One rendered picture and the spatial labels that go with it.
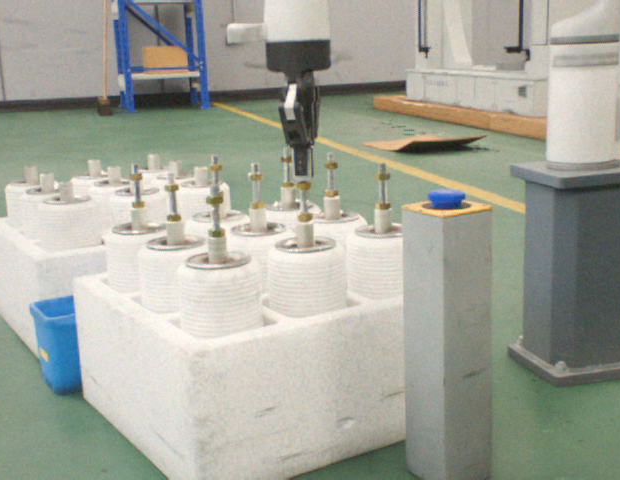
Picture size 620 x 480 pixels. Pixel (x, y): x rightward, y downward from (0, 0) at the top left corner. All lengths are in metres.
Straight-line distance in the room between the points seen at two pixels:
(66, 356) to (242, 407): 0.42
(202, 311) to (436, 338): 0.26
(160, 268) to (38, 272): 0.39
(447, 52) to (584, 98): 4.37
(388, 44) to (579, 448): 6.91
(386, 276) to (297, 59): 0.29
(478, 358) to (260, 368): 0.24
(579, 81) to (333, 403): 0.56
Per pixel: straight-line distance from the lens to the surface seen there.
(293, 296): 1.06
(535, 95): 4.40
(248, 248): 1.15
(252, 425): 1.02
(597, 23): 1.29
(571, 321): 1.33
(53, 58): 7.41
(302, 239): 1.07
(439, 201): 0.96
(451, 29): 5.65
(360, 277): 1.13
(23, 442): 1.25
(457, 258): 0.96
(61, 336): 1.35
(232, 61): 7.55
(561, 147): 1.31
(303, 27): 1.02
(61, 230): 1.48
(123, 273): 1.22
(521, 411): 1.25
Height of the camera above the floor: 0.50
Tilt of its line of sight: 13 degrees down
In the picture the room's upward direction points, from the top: 2 degrees counter-clockwise
